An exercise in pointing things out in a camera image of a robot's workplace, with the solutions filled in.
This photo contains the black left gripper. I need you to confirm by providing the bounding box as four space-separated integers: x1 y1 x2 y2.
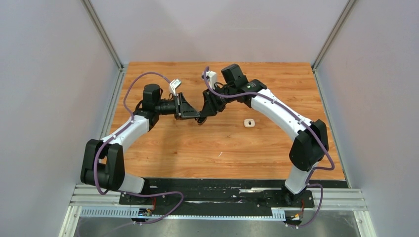
155 93 202 121

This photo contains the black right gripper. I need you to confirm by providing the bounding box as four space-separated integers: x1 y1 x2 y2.
201 84 237 117

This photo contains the black earbud charging case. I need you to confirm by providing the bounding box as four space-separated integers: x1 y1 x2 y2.
196 117 207 125

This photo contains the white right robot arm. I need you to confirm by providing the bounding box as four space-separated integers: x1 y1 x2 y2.
196 64 329 206

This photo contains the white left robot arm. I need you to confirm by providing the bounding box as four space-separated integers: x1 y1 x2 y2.
81 84 200 204

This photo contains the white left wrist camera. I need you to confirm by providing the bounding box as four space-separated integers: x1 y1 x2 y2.
169 79 182 96

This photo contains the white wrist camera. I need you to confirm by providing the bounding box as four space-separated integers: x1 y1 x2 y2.
202 71 218 89
169 79 182 96

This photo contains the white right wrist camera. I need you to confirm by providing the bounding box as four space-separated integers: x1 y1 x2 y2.
202 71 218 89

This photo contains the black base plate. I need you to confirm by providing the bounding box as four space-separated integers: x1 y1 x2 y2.
118 178 315 217

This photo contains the white slotted cable duct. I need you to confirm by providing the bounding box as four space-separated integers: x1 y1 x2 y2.
79 208 286 221

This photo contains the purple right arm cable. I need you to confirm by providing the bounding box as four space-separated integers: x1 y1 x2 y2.
202 67 336 229

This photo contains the left aluminium frame post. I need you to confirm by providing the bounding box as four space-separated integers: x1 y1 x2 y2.
81 0 124 71

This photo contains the aluminium frame post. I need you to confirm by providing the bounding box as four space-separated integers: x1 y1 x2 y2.
311 0 358 72
81 0 124 71

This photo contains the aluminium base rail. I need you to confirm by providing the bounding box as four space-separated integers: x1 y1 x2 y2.
70 185 368 211

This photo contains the right aluminium frame post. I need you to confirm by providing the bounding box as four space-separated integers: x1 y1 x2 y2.
311 0 358 72

